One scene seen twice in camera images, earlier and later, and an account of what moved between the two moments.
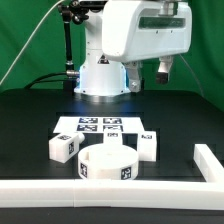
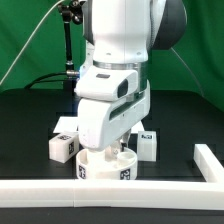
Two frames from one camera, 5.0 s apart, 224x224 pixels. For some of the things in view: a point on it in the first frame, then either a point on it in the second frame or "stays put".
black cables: [43, 81] stays put
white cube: [147, 145] stays put
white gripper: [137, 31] -> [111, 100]
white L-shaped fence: [205, 195] stays put
